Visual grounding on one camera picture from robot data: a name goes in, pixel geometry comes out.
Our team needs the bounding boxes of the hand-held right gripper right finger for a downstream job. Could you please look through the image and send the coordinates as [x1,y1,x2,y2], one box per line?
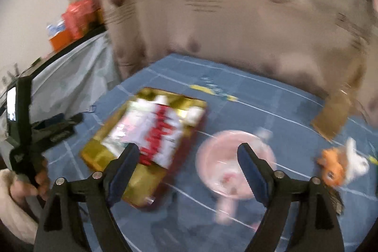
[237,143,344,252]

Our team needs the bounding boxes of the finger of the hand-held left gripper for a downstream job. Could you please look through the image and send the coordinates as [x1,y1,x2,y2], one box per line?
[31,113,84,144]

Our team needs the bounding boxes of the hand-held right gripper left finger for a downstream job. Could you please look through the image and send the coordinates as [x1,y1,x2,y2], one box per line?
[34,143,140,252]

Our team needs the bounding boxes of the red tin box gold inside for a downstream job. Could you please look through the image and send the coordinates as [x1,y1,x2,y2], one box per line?
[80,87,207,208]

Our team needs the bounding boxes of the white green pink packet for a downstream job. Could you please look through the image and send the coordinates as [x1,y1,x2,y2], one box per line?
[105,97,161,152]

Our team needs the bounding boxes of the orange toy deer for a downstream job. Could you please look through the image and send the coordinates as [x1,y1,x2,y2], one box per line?
[317,149,347,186]

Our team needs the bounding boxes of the white cloth hat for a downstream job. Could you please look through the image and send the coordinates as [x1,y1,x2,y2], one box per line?
[344,137,369,182]

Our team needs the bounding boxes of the person's left forearm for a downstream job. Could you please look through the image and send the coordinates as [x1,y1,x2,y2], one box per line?
[0,168,39,244]

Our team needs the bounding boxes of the person's left hand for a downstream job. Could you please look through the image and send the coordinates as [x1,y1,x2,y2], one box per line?
[12,158,51,202]

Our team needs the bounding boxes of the small lit screen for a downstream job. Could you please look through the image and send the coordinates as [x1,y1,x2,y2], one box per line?
[6,87,17,121]

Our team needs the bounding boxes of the pink mug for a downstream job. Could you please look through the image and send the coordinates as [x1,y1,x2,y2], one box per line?
[195,129,277,224]

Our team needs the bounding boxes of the translucent plastic bag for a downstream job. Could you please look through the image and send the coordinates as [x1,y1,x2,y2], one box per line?
[0,32,119,152]

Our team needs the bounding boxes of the blue checked tablecloth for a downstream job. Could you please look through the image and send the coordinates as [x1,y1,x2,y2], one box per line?
[41,53,378,252]

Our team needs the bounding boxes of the black side table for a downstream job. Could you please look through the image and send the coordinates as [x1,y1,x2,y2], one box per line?
[18,25,108,78]

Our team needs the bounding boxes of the orange package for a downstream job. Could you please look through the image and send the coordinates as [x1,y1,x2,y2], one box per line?
[47,20,74,52]

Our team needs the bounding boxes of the brown plaid cloth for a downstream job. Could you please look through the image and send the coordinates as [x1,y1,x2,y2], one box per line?
[325,184,344,215]

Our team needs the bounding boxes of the brown paper pouch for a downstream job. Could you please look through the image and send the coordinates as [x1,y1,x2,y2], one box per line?
[310,63,367,142]

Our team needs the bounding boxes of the red plastic package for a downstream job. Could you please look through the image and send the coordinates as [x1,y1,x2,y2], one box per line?
[61,0,102,40]

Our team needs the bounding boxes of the beige leaf print curtain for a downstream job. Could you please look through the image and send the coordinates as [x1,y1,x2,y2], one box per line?
[77,0,378,123]

